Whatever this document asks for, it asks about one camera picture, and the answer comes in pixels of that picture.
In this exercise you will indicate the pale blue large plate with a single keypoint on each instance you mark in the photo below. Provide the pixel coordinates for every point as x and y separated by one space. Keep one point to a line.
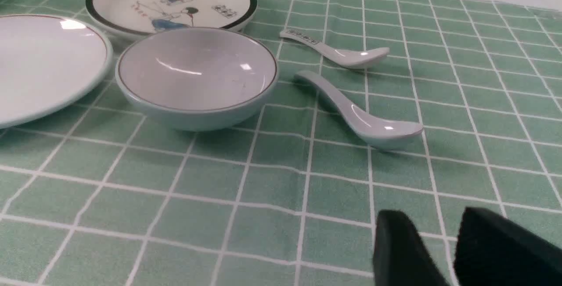
48 62

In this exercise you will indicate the white spoon with print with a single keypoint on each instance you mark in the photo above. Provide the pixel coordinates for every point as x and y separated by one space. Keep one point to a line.
345 58

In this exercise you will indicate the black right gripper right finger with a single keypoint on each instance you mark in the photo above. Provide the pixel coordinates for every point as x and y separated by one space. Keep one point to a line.
494 251

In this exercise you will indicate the white plate with cartoon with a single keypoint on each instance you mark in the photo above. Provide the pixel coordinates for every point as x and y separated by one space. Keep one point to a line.
134 19

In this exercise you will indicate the pale blue ceramic spoon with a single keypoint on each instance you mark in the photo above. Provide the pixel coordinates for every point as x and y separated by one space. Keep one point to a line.
377 132

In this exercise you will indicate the pale blue shallow bowl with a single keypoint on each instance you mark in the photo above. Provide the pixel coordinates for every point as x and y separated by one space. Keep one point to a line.
197 79

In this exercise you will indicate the green checkered tablecloth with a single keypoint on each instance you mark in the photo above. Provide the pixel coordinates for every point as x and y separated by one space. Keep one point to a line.
99 195

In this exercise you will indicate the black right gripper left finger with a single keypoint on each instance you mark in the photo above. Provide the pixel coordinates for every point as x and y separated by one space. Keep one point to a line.
400 257

